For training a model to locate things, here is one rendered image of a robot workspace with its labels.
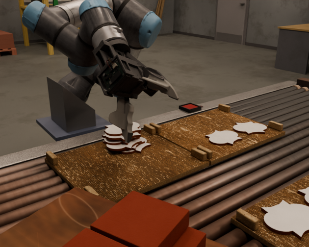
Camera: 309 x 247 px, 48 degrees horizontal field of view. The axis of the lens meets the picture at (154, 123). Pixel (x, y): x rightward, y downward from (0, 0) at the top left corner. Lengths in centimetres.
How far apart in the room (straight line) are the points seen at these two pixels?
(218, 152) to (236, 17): 876
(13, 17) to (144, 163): 924
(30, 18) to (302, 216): 82
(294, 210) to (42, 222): 59
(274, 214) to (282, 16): 824
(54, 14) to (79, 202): 47
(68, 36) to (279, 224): 68
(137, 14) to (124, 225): 98
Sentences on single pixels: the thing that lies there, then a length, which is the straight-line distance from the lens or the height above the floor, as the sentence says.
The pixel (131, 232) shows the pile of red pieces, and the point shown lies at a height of 126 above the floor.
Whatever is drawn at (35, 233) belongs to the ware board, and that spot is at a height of 104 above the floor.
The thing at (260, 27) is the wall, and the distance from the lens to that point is 942.
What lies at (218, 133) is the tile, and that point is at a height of 94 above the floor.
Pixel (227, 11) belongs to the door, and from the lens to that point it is 1009.
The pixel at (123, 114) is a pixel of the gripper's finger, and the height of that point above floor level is 120.
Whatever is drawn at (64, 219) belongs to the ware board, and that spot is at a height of 104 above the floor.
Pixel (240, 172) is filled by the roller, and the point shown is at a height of 92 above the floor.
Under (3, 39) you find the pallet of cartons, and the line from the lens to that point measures 857.
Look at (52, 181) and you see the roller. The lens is 111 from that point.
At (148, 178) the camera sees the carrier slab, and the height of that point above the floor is 94.
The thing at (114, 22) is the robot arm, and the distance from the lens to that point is 83.
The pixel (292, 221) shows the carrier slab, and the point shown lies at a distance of 92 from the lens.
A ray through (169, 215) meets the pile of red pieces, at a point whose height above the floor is 126.
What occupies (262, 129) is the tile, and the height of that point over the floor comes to 94.
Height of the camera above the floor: 146
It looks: 22 degrees down
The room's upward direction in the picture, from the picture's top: straight up
